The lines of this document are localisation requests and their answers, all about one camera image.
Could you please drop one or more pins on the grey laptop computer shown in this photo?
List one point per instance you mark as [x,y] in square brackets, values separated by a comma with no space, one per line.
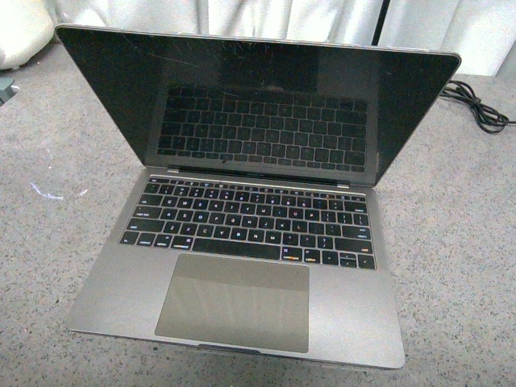
[254,225]

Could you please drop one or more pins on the grey clamp at table edge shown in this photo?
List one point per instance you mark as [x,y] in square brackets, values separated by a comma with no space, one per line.
[8,89]

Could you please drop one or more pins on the white curtain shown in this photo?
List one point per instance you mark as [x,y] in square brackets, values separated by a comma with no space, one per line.
[482,32]

